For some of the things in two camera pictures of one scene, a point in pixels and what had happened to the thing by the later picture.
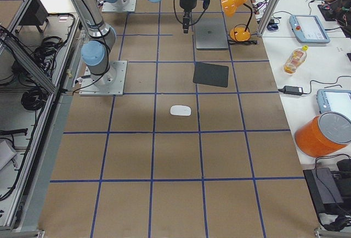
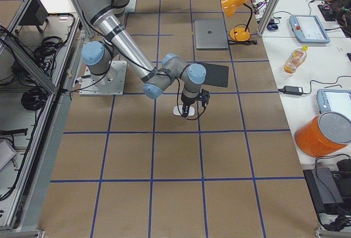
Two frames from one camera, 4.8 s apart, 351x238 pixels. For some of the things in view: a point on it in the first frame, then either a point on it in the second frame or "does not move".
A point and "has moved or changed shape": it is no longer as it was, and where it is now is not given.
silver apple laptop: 210,34 does not move
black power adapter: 290,90 does not move
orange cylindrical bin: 323,134 does not move
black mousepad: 210,74 does not move
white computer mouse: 180,110 has moved or changed shape
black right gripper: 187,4 → 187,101
